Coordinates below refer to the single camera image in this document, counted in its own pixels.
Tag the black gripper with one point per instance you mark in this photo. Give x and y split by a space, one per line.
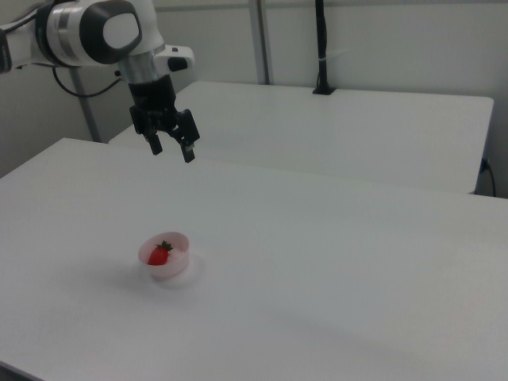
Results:
152 101

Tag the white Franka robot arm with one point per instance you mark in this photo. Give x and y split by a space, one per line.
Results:
79 31

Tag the red strawberry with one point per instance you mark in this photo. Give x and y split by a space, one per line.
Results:
158 255

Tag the pink translucent bowl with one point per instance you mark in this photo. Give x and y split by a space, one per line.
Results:
165 257

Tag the white side table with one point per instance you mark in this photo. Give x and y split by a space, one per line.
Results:
337 131

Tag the grey wall profile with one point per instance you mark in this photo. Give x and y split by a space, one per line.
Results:
85 107
260 41

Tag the black camera pole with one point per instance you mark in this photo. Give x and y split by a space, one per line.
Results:
322 45

